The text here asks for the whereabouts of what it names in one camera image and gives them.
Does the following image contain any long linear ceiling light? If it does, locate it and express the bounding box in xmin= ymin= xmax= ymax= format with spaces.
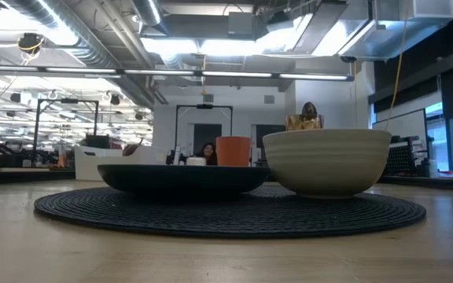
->
xmin=0 ymin=64 xmax=355 ymax=83

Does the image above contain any black metal gantry frame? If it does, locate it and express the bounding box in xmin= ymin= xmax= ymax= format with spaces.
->
xmin=32 ymin=97 xmax=100 ymax=158
xmin=174 ymin=104 xmax=234 ymax=149

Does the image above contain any black shallow plate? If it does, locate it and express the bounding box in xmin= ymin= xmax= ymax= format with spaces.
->
xmin=97 ymin=164 xmax=271 ymax=197

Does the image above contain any silver ventilation duct box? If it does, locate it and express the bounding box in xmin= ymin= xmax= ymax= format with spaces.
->
xmin=338 ymin=0 xmax=453 ymax=61

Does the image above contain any black pegboard cart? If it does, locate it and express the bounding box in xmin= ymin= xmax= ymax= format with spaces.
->
xmin=383 ymin=135 xmax=418 ymax=176

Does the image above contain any brown rounded object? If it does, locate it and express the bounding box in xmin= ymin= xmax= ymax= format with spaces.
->
xmin=122 ymin=138 xmax=145 ymax=157

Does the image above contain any silver spiral air duct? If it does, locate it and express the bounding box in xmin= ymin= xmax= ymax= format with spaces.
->
xmin=0 ymin=0 xmax=157 ymax=109

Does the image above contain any black ceiling cable reel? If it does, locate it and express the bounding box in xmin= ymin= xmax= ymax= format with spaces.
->
xmin=17 ymin=32 xmax=45 ymax=56

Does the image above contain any dark round woven placemat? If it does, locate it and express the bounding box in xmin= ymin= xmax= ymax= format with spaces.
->
xmin=33 ymin=184 xmax=427 ymax=240

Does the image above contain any whiteboard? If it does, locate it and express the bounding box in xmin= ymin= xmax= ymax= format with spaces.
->
xmin=371 ymin=108 xmax=429 ymax=158

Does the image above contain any white storage bin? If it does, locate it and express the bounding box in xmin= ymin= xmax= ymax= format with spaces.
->
xmin=73 ymin=145 xmax=171 ymax=182

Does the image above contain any orange cup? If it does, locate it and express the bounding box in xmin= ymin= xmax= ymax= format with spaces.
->
xmin=215 ymin=136 xmax=252 ymax=167

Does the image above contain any yellow hanging cable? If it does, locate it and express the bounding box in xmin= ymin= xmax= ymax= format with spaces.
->
xmin=383 ymin=0 xmax=411 ymax=130

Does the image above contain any person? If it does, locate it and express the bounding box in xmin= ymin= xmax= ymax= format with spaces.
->
xmin=194 ymin=141 xmax=219 ymax=166

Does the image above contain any white ribbed bowl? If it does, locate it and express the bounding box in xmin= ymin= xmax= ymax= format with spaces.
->
xmin=262 ymin=128 xmax=392 ymax=200

